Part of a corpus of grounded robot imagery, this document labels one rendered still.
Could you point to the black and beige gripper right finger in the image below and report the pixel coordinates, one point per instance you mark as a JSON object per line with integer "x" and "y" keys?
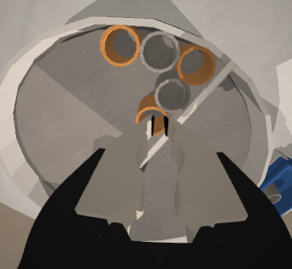
{"x": 212, "y": 191}

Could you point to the bronze bushing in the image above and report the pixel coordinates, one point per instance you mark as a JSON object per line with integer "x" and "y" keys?
{"x": 205, "y": 73}
{"x": 107, "y": 49}
{"x": 147, "y": 103}

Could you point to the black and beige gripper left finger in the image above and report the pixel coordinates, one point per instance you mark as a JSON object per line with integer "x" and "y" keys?
{"x": 108, "y": 187}

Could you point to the grey metal bushing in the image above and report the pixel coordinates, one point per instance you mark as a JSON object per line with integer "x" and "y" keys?
{"x": 272, "y": 193}
{"x": 174, "y": 104}
{"x": 164, "y": 66}

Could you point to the blue crate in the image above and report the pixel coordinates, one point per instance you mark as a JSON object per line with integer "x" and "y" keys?
{"x": 279, "y": 165}

